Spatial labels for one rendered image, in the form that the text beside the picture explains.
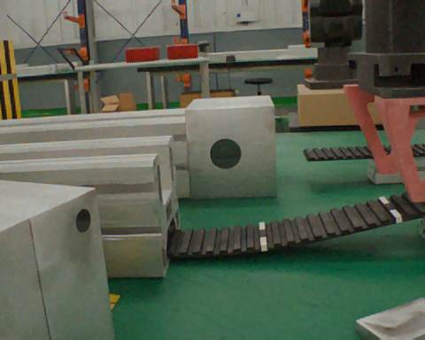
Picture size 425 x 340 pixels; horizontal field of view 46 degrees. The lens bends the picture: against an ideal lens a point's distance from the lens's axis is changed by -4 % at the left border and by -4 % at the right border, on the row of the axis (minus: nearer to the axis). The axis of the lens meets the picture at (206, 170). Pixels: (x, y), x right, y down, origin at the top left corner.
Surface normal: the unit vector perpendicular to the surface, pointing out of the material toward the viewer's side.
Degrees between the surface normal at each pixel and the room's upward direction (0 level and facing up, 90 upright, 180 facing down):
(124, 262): 90
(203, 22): 90
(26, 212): 0
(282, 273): 0
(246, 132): 90
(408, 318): 0
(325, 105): 90
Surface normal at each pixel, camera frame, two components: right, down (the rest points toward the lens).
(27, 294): 0.90, 0.04
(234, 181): -0.07, 0.24
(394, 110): -0.03, 0.57
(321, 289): -0.06, -0.97
